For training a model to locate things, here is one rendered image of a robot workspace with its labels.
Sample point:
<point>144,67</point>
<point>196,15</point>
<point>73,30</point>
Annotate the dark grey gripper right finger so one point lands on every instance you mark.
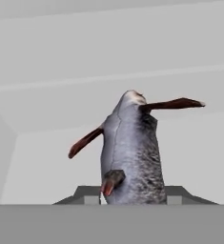
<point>183,194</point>

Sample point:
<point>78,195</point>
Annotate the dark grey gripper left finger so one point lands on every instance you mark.
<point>85,194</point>

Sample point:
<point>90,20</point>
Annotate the grey fish with red fins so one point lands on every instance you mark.
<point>132,149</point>

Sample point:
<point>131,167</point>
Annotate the white fridge interior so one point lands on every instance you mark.
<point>46,95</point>

